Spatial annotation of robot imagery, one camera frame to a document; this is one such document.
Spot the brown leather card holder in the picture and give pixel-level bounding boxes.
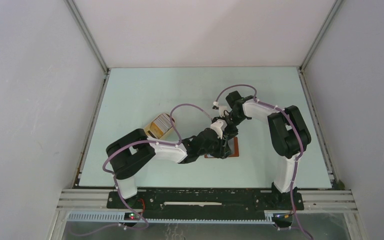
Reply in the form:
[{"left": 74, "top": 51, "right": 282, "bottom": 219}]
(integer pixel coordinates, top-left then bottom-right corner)
[{"left": 204, "top": 137, "right": 240, "bottom": 159}]

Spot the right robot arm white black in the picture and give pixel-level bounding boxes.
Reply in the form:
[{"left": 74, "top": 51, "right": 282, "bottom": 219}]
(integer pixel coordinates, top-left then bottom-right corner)
[{"left": 210, "top": 91, "right": 312, "bottom": 209}]

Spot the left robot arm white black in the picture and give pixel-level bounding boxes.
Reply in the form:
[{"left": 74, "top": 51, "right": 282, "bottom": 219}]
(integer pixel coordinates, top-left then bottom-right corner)
[{"left": 105, "top": 128, "right": 233, "bottom": 208}]

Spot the stack of credit cards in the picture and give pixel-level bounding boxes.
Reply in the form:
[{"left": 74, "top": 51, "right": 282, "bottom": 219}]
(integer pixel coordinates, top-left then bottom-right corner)
[{"left": 152, "top": 113, "right": 173, "bottom": 133}]

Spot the beige oval card tray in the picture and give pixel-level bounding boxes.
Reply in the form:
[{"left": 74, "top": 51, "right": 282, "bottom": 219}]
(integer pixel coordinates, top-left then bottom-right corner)
[{"left": 143, "top": 112, "right": 176, "bottom": 140}]

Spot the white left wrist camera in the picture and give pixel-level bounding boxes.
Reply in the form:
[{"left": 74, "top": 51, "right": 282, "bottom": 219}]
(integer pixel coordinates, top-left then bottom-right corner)
[{"left": 210, "top": 119, "right": 227, "bottom": 139}]

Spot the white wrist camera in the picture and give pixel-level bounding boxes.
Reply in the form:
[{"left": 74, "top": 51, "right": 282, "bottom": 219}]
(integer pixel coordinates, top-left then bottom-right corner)
[
  {"left": 212, "top": 101, "right": 229, "bottom": 118},
  {"left": 210, "top": 119, "right": 227, "bottom": 139}
]

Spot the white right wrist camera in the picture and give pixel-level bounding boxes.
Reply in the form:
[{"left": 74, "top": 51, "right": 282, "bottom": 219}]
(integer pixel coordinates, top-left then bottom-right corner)
[{"left": 212, "top": 101, "right": 229, "bottom": 118}]

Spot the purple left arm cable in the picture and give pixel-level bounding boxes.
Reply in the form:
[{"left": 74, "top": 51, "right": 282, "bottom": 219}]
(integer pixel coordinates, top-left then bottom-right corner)
[{"left": 102, "top": 103, "right": 214, "bottom": 229}]

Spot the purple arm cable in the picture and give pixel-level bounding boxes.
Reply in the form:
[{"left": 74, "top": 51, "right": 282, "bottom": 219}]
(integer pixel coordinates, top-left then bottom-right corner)
[
  {"left": 102, "top": 103, "right": 214, "bottom": 229},
  {"left": 215, "top": 84, "right": 314, "bottom": 240}
]

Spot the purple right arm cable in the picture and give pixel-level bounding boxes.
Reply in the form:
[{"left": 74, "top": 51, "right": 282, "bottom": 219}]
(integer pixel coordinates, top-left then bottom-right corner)
[{"left": 215, "top": 84, "right": 314, "bottom": 240}]

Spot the white toothed cable duct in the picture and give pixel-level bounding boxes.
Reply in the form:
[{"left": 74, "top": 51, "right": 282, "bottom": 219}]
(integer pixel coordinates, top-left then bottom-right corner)
[{"left": 66, "top": 211, "right": 274, "bottom": 224}]

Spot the aluminium frame rail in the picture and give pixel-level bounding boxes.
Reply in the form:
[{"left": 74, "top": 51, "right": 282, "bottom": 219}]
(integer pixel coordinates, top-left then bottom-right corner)
[{"left": 56, "top": 188, "right": 358, "bottom": 214}]

